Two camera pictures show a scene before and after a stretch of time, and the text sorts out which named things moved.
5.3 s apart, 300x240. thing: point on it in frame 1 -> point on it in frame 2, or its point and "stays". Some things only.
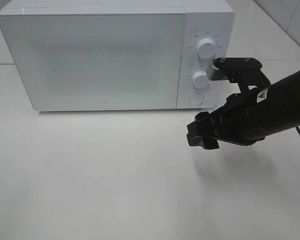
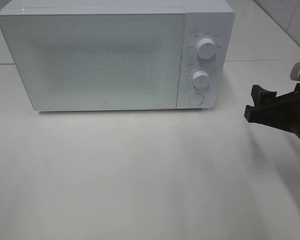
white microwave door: (97, 61) stays
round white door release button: (196, 99) stays
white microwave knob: (200, 79) stays
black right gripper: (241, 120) -> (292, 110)
